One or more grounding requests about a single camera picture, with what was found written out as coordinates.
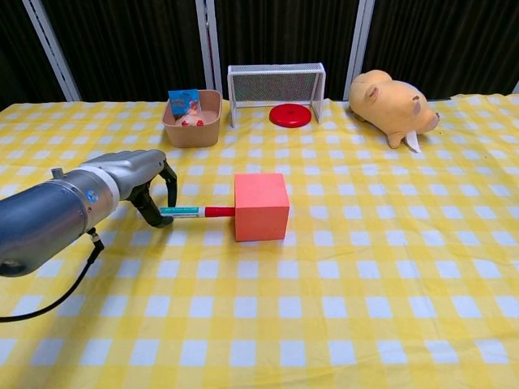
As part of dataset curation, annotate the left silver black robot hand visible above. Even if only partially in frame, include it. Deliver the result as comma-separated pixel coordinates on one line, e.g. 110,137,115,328
79,148,178,229

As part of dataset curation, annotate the red-capped white marker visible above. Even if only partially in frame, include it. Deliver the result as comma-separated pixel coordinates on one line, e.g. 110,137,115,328
159,205,237,221

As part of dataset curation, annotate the pink cube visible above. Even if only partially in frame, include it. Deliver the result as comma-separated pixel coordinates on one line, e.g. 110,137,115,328
233,173,291,243

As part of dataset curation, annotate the tan plastic bowl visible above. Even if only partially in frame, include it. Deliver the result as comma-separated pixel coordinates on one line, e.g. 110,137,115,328
161,89,224,148

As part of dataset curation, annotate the small blue-pink packet toy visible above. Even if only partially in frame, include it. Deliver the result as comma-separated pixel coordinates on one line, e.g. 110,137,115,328
168,88,200,118

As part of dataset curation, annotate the white mesh toy goal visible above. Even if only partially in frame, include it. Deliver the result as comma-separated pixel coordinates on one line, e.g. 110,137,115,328
226,62,327,129

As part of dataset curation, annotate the red plastic disc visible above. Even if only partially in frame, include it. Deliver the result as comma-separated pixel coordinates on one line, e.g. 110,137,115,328
268,103,313,129

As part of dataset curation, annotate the black pleated curtain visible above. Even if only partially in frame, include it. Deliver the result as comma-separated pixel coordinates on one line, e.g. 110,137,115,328
0,0,519,110

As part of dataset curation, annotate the yellow white checked tablecloth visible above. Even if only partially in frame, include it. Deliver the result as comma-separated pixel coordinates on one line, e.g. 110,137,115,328
0,93,519,389

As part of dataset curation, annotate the tan capybara plush toy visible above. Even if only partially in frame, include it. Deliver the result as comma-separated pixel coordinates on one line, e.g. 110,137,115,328
349,69,441,154

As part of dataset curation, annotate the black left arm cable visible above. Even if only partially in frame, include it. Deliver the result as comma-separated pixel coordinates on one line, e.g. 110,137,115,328
0,229,105,324

